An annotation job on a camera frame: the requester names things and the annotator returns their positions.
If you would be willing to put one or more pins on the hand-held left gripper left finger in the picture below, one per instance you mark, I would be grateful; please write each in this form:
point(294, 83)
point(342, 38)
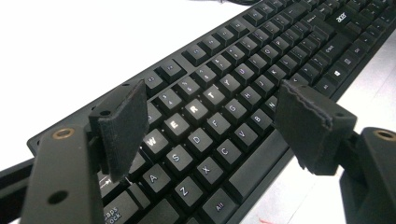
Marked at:
point(124, 130)

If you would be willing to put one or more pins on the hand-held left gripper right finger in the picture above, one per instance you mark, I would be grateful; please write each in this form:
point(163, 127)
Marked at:
point(311, 127)

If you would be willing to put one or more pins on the black computer keyboard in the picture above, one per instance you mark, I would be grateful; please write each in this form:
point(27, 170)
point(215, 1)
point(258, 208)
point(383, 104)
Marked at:
point(224, 93)

